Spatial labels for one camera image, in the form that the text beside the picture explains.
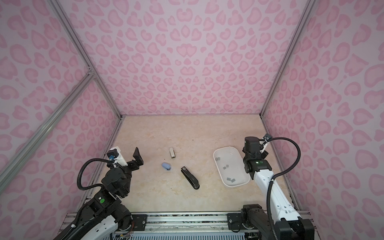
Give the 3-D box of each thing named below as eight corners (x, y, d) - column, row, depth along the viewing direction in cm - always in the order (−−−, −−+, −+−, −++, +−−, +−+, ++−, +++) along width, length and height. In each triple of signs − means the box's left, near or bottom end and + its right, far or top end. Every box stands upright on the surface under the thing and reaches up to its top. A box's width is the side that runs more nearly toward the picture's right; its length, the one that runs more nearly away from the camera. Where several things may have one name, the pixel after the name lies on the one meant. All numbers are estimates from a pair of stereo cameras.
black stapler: (196, 190, 85) (196, 187, 81) (180, 172, 92) (180, 169, 88) (200, 186, 87) (200, 183, 83) (184, 169, 94) (184, 165, 89)
